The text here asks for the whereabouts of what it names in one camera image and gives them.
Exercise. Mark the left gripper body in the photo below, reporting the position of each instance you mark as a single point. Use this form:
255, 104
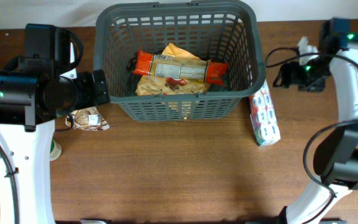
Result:
87, 94

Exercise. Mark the green lid jar lower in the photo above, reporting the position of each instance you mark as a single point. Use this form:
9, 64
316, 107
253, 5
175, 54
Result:
55, 150

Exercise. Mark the white blue tissue pack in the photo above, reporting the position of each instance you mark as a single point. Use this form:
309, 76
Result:
263, 117

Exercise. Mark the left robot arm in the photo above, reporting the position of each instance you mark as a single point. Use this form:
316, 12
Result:
35, 89

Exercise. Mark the brown pastry snack bag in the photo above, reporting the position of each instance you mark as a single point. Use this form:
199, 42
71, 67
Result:
88, 119

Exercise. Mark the dark grey plastic basket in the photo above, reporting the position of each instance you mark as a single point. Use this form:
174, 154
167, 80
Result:
217, 31

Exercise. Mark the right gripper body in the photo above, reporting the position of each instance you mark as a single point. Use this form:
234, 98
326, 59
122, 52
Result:
310, 76

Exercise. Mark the orange spaghetti pasta packet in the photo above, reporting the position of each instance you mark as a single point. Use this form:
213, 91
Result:
165, 66

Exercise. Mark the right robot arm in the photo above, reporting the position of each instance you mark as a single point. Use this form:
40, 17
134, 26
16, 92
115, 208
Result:
334, 171

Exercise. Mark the yellow instant coffee bag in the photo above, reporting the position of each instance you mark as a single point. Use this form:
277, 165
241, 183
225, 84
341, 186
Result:
167, 86

